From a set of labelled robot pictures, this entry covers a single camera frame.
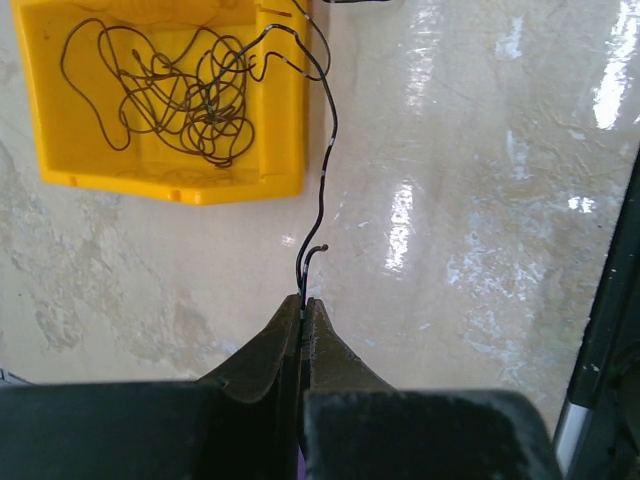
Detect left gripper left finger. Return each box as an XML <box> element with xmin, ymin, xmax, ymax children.
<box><xmin>1</xmin><ymin>295</ymin><xmax>301</xmax><ymax>479</ymax></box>

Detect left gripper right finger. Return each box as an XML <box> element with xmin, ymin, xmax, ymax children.
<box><xmin>303</xmin><ymin>299</ymin><xmax>562</xmax><ymax>479</ymax></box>

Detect dark brown cable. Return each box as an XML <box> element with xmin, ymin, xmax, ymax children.
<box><xmin>59</xmin><ymin>17</ymin><xmax>257</xmax><ymax>169</ymax></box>

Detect aluminium frame rail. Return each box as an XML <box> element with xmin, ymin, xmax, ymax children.
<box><xmin>553</xmin><ymin>399</ymin><xmax>591</xmax><ymax>479</ymax></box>

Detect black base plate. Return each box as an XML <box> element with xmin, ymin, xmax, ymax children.
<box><xmin>563</xmin><ymin>163</ymin><xmax>639</xmax><ymax>479</ymax></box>

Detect red and black cables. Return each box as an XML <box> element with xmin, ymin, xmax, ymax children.
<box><xmin>209</xmin><ymin>0</ymin><xmax>337</xmax><ymax>321</ymax></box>

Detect yellow plastic bin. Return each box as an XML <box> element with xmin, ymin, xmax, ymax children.
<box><xmin>11</xmin><ymin>1</ymin><xmax>314</xmax><ymax>205</ymax></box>

